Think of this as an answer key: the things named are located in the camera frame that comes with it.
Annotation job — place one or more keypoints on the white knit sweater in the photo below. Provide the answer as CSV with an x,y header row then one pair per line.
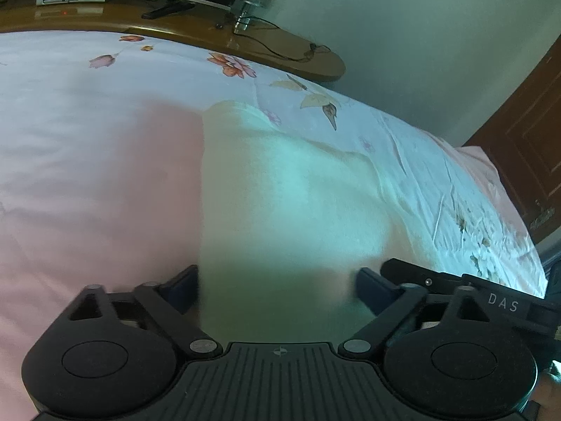
x,y
285,201

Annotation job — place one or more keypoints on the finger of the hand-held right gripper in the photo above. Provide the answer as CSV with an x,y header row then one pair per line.
x,y
420,275

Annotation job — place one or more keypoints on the person's right hand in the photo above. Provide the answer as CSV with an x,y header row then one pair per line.
x,y
551,392

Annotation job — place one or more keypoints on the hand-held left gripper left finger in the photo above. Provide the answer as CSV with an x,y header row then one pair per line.
x,y
184,284

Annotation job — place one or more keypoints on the brown wooden headboard shelf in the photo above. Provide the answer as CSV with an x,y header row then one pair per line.
x,y
188,24

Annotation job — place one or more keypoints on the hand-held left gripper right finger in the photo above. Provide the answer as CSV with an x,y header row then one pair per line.
x,y
371,289

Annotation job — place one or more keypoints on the pink floral bed sheet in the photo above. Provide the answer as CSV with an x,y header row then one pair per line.
x,y
87,162

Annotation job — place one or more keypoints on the brown wooden door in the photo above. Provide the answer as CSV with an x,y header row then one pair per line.
x,y
521,140

